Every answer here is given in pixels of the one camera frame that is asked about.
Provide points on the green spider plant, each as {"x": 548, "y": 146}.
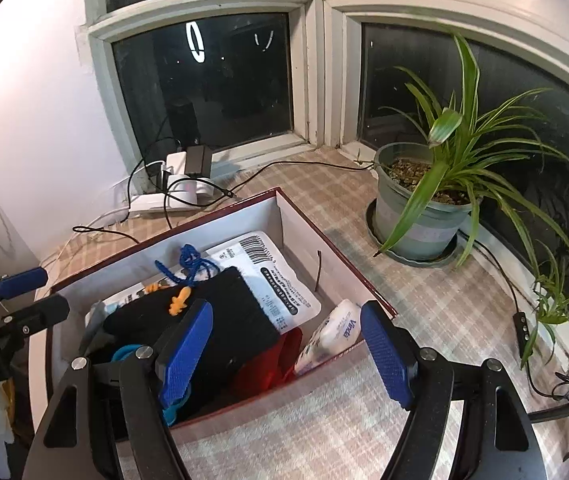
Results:
{"x": 457, "y": 160}

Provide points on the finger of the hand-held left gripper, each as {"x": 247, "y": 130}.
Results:
{"x": 24, "y": 280}
{"x": 39, "y": 312}

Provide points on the white tissue pack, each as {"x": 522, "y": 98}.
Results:
{"x": 334, "y": 332}

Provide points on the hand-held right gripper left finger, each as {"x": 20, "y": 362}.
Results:
{"x": 187, "y": 355}

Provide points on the small spider plantlet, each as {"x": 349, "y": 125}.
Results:
{"x": 552, "y": 315}

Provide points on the black cloth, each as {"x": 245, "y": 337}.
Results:
{"x": 244, "y": 320}

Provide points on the grey-green flower pot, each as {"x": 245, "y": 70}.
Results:
{"x": 429, "y": 230}

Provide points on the white square charger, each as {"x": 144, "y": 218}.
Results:
{"x": 177, "y": 162}

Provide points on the small orange soft toy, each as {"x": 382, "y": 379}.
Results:
{"x": 179, "y": 302}

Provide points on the white power strip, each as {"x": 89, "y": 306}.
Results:
{"x": 149, "y": 205}

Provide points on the black power adapter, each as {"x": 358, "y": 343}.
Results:
{"x": 198, "y": 160}

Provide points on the face mask packet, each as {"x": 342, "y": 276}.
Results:
{"x": 274, "y": 280}

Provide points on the red fabric bag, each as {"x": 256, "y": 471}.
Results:
{"x": 264, "y": 365}

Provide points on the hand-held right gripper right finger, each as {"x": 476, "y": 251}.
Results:
{"x": 387, "y": 355}

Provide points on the teal soft band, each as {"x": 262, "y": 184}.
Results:
{"x": 127, "y": 352}

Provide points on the grey-green pot saucer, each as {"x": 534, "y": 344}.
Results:
{"x": 372, "y": 225}

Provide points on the beige checkered tablecloth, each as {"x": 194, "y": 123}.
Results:
{"x": 314, "y": 410}

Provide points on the white rounded charger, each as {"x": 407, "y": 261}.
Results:
{"x": 184, "y": 190}

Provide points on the red-brown cardboard box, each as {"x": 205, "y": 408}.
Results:
{"x": 304, "y": 240}

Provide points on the white framed window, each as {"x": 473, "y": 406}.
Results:
{"x": 314, "y": 60}

